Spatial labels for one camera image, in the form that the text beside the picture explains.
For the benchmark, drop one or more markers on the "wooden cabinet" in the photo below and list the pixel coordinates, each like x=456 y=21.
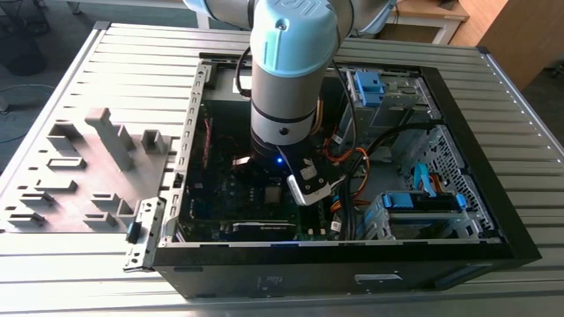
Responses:
x=524 y=36

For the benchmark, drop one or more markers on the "wooden top desk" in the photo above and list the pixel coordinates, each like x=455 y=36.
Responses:
x=434 y=11

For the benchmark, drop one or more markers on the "hard disk in blue carrier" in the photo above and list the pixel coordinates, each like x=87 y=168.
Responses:
x=400 y=200

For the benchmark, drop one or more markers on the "blue drive bay latch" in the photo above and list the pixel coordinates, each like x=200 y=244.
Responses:
x=368 y=82

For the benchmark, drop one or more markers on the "green Dell motherboard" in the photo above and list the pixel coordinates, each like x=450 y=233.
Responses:
x=220 y=198

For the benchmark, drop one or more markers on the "grey power supply unit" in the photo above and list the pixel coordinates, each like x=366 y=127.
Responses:
x=230 y=112

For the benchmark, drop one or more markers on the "grey parts rack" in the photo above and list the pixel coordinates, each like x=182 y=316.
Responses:
x=102 y=188

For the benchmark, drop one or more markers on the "blue board connector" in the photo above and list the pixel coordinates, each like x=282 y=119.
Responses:
x=203 y=209

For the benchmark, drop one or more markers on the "black graphics card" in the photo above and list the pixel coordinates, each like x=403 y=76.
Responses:
x=263 y=229

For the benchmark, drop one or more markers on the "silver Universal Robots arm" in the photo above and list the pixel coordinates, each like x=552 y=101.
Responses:
x=282 y=109

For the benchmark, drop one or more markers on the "black round bin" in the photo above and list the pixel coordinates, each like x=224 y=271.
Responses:
x=24 y=57

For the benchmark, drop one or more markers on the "grey metal disk bay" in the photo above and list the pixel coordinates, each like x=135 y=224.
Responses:
x=423 y=218

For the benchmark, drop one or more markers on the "blue black bracket latch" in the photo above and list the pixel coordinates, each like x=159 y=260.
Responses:
x=134 y=232

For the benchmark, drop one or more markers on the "black RAM slot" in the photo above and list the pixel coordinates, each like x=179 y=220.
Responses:
x=304 y=218
x=310 y=219

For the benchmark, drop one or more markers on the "grey hinged slot bracket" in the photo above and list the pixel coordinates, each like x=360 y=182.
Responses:
x=150 y=211

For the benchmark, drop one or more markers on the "pale blue teach pendant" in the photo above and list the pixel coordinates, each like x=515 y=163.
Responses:
x=376 y=18

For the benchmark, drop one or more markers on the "grey metal drive cage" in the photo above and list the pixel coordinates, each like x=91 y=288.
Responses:
x=388 y=115

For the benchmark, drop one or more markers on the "black open PC case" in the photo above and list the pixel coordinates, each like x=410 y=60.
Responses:
x=308 y=274

